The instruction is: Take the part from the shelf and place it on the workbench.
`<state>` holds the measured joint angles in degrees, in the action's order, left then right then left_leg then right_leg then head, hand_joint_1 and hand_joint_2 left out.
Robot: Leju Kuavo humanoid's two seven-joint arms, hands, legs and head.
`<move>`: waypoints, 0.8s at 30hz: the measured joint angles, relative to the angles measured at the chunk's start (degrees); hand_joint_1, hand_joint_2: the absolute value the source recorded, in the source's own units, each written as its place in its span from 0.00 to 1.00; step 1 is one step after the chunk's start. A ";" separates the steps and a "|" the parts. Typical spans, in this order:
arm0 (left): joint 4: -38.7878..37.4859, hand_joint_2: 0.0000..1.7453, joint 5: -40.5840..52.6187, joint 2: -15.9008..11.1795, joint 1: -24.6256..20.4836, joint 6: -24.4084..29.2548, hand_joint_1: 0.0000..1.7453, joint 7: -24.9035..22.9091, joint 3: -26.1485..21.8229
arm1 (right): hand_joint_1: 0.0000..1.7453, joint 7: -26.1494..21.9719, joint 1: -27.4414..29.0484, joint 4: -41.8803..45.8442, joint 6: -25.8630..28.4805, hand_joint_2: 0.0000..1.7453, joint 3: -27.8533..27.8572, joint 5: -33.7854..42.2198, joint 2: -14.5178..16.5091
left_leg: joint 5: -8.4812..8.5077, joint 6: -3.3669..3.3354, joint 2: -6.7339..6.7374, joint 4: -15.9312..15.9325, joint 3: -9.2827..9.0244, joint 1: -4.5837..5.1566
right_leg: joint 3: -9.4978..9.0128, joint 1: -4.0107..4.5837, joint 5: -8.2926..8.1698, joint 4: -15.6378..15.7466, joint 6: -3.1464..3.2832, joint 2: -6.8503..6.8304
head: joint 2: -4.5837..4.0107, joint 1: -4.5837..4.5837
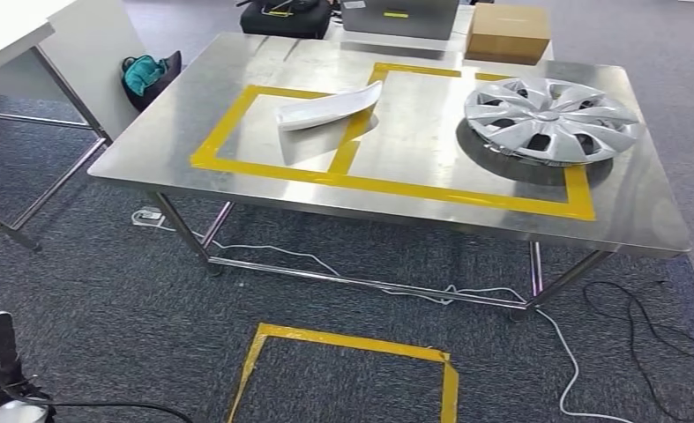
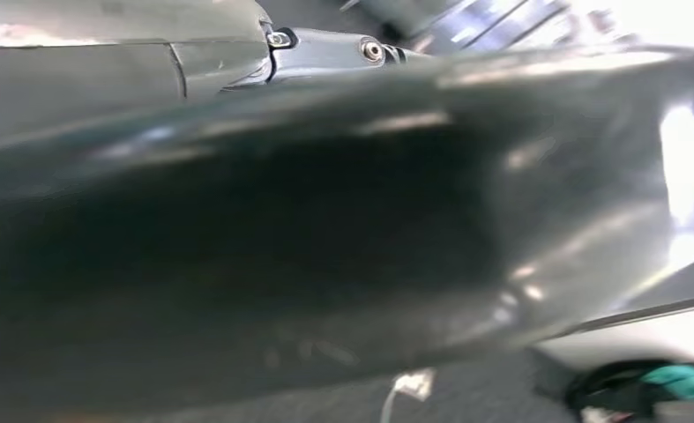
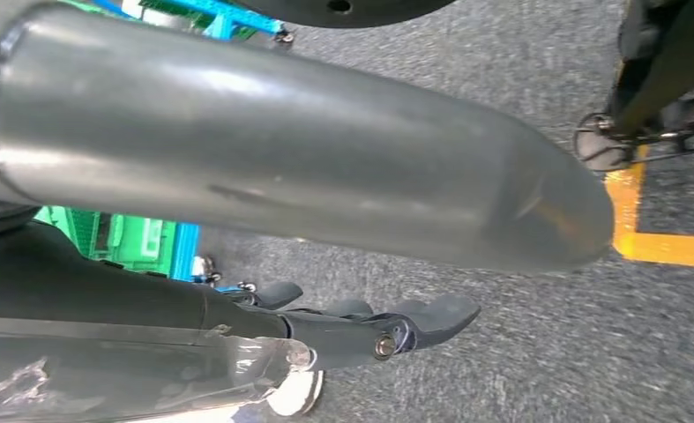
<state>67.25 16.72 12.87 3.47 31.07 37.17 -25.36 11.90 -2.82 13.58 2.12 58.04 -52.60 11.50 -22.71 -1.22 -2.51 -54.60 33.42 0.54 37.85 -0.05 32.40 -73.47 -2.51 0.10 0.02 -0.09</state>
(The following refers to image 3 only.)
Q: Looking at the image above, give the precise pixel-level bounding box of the robot grey leg shell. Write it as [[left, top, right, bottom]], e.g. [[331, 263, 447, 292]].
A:
[[0, 0, 617, 276]]

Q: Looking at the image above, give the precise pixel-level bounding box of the robot dark grey foot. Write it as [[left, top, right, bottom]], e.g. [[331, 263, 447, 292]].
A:
[[572, 0, 694, 174]]

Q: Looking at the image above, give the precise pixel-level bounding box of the robot dark hip cover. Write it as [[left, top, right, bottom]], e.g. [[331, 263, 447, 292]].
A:
[[232, 0, 460, 31]]

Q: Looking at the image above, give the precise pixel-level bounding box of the blue metal shelf rack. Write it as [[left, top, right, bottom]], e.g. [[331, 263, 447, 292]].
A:
[[89, 0, 296, 294]]

